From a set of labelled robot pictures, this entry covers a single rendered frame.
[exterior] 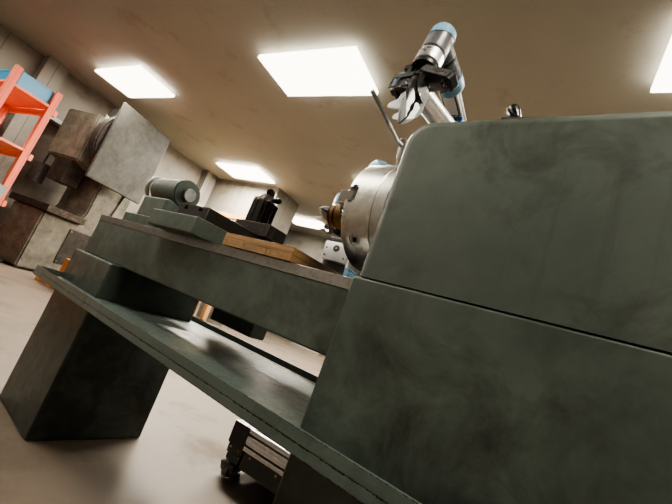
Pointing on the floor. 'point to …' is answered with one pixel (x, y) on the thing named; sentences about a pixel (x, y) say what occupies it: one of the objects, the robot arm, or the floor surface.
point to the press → (82, 185)
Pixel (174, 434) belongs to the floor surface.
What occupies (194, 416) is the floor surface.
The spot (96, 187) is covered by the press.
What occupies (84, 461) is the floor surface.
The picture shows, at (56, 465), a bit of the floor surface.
